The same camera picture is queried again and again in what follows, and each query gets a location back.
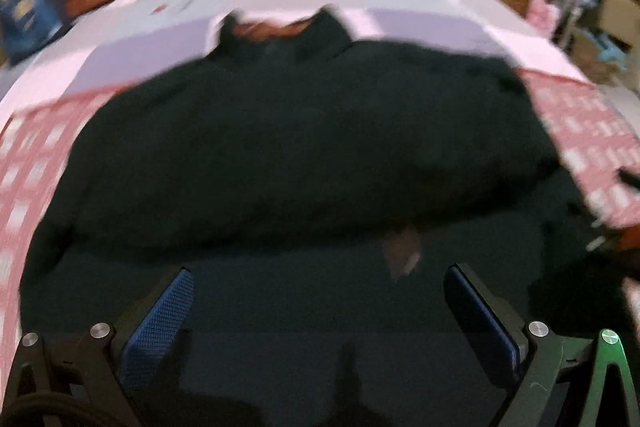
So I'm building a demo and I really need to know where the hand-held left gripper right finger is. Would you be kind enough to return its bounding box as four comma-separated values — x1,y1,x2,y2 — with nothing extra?
443,263,640,427

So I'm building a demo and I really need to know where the pink fluffy item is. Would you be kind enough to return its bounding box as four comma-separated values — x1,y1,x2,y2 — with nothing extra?
525,0,560,34

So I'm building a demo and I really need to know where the cardboard box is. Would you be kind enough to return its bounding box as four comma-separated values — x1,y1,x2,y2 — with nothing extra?
570,0,640,84

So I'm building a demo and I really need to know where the dark navy padded jacket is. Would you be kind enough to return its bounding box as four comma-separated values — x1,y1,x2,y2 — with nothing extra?
20,4,640,427

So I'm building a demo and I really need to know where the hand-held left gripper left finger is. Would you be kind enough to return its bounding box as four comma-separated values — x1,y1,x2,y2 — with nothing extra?
0,267,197,427

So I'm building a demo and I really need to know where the red patterned mat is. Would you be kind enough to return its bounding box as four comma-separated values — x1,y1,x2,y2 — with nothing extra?
0,69,640,378

